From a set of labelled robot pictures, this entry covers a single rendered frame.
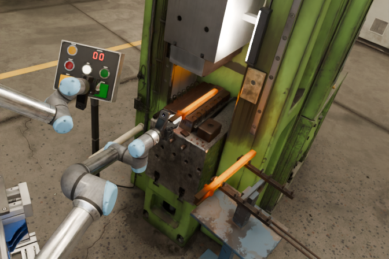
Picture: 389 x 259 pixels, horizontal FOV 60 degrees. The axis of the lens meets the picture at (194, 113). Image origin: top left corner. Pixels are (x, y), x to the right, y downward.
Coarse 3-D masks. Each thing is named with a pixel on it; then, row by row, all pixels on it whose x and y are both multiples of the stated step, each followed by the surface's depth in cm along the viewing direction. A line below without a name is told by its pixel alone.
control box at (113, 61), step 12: (60, 48) 186; (84, 48) 185; (96, 48) 184; (60, 60) 186; (72, 60) 186; (84, 60) 185; (96, 60) 185; (108, 60) 184; (120, 60) 186; (60, 72) 187; (72, 72) 186; (84, 72) 186; (96, 72) 185; (108, 72) 185; (120, 72) 191; (108, 84) 186; (108, 96) 186
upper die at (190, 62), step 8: (176, 48) 164; (240, 48) 189; (176, 56) 166; (184, 56) 163; (192, 56) 160; (232, 56) 184; (176, 64) 168; (184, 64) 165; (192, 64) 163; (200, 64) 160; (208, 64) 163; (216, 64) 171; (200, 72) 162; (208, 72) 167
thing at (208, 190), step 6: (252, 150) 168; (246, 156) 164; (252, 156) 166; (240, 162) 159; (246, 162) 163; (234, 168) 156; (222, 174) 151; (228, 174) 152; (216, 180) 148; (222, 180) 148; (204, 186) 144; (210, 186) 144; (216, 186) 146; (204, 192) 140; (210, 192) 143; (198, 198) 137; (204, 198) 142; (198, 204) 139
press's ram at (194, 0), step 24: (168, 0) 155; (192, 0) 147; (216, 0) 141; (240, 0) 148; (264, 0) 172; (168, 24) 160; (192, 24) 153; (216, 24) 146; (240, 24) 160; (192, 48) 158; (216, 48) 151
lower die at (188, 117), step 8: (192, 88) 208; (200, 88) 209; (208, 88) 209; (184, 96) 200; (192, 96) 199; (200, 96) 201; (216, 96) 203; (224, 96) 204; (168, 104) 190; (176, 104) 192; (184, 104) 191; (200, 104) 192; (208, 104) 195; (216, 104) 198; (176, 112) 184; (192, 112) 185; (208, 112) 192; (184, 120) 182; (192, 120) 180; (184, 128) 185; (192, 128) 183
